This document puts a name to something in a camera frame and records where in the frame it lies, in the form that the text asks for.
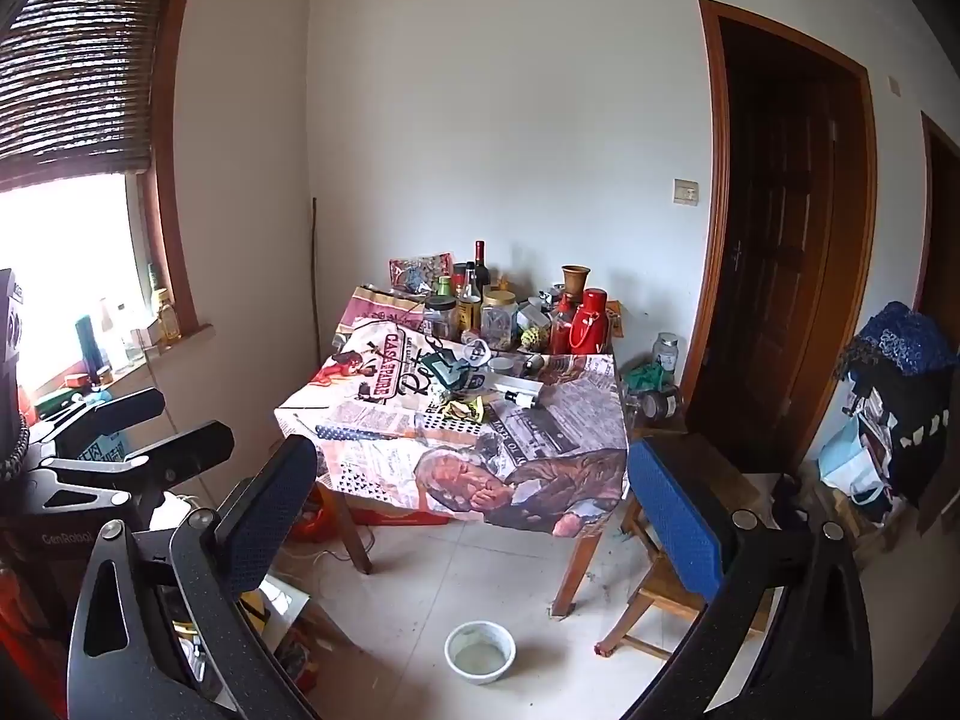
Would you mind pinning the yellow oil bottle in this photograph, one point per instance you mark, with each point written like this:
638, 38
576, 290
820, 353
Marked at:
166, 322

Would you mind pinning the yellow label bottle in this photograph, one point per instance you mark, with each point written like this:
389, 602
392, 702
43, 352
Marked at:
469, 311

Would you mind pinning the clear plastic jar dark contents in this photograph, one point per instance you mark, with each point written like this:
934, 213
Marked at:
441, 319

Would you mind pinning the white bowl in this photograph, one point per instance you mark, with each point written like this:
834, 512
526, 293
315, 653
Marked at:
480, 652

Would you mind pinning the wall light switch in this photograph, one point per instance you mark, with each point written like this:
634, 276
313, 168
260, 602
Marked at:
685, 191

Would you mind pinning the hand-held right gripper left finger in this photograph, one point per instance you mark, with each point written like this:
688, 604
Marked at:
262, 517

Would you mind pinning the dark glass jar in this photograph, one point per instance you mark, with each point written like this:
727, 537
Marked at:
661, 405

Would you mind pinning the white cardboard box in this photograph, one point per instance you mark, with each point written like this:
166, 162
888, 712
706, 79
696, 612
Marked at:
529, 384

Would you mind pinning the narrow wooden door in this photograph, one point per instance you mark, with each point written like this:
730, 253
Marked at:
943, 240

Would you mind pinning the red plastic bag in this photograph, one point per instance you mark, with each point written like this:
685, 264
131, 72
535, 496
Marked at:
315, 517

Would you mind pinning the printed tablecloth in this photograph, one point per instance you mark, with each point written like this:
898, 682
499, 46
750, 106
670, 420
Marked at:
390, 465

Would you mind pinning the dark wine bottle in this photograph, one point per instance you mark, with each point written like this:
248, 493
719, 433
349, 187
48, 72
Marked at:
481, 270

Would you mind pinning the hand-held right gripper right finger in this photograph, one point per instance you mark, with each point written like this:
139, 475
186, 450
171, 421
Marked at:
675, 517

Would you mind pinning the green cap bottle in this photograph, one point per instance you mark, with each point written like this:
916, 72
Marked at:
445, 286

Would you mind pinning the brown wooden window frame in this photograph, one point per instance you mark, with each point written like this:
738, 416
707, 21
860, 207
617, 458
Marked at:
176, 240

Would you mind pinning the orange paper packet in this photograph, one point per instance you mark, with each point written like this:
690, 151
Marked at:
613, 319

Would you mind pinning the wooden table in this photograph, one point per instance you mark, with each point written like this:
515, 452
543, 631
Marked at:
352, 532

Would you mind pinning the yellow wrapper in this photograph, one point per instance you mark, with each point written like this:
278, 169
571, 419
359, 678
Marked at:
465, 410

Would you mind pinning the dark blue bottle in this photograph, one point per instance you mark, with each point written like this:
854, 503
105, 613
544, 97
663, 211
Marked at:
88, 349

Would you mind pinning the black clothes pile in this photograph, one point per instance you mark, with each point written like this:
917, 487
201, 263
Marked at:
907, 420

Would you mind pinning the red cardboard carton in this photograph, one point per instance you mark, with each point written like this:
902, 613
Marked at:
397, 516

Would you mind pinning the bamboo window blind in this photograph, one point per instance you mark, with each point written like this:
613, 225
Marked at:
75, 75

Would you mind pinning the red snack bag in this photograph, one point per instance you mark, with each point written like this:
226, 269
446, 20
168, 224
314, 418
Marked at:
420, 270

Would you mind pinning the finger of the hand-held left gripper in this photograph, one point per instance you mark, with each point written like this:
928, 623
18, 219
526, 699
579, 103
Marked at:
127, 412
195, 450

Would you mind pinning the glass jar with lid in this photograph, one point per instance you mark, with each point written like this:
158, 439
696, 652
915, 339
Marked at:
664, 352

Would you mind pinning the red sauce bottle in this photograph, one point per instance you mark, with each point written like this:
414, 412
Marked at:
562, 330

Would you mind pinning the thin wooden stick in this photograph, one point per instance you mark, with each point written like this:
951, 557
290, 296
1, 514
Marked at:
315, 277

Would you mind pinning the green cloth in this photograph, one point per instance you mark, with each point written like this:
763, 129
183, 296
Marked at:
641, 376

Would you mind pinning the round metal tin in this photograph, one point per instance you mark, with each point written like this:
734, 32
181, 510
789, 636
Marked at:
502, 366

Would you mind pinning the wooden stool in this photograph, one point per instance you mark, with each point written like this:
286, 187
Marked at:
712, 465

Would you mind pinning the green custard apple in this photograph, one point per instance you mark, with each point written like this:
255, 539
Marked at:
535, 339

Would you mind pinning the black shoe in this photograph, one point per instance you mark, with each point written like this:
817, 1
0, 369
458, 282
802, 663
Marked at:
787, 495

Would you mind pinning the gold lid plastic jar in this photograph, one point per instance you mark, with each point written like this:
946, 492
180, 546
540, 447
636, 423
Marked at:
499, 322

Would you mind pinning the brown clay vase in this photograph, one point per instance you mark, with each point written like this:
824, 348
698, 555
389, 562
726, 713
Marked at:
577, 281

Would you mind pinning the blue patterned cloth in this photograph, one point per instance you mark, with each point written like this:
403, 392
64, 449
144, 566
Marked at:
907, 337

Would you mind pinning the red thermos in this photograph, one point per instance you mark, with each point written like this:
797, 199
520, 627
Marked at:
589, 322

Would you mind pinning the light blue plastic bag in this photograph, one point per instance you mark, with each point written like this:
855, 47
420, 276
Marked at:
847, 457

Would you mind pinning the dark wooden door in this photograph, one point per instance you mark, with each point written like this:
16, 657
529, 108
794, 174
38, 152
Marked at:
780, 240

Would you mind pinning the grey glass panel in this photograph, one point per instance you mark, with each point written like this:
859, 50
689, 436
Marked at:
289, 604

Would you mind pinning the light blue packet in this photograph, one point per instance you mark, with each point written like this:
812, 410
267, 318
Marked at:
101, 448

